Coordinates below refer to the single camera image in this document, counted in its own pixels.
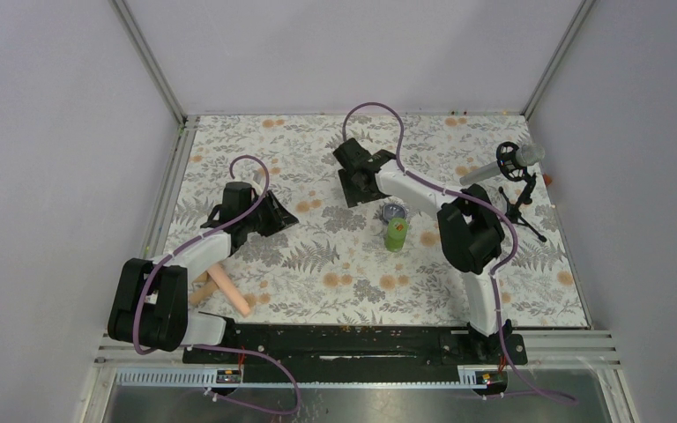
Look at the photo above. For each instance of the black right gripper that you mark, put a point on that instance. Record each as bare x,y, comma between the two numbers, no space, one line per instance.
353,195

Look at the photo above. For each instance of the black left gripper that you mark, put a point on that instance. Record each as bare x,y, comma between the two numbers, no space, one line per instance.
279,218

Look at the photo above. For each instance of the green pill bottle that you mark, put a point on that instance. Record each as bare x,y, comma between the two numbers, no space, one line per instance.
395,234

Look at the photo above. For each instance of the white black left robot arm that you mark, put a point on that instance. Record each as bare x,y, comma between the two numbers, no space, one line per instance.
151,307

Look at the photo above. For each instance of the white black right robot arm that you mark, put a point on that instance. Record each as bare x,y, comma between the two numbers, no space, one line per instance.
470,229

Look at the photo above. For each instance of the floral patterned table mat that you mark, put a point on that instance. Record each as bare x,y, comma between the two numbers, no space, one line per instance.
332,266

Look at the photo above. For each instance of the wooden stick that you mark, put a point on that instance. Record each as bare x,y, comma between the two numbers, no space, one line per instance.
204,287

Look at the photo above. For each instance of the black microphone tripod stand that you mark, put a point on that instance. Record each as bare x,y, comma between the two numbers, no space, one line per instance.
513,212

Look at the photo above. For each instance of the silver microphone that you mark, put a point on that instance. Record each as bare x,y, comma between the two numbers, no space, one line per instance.
512,161

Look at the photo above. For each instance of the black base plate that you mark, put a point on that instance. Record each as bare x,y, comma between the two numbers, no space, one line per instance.
345,354

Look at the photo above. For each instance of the aluminium rail frame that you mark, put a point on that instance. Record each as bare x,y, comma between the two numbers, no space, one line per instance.
546,350

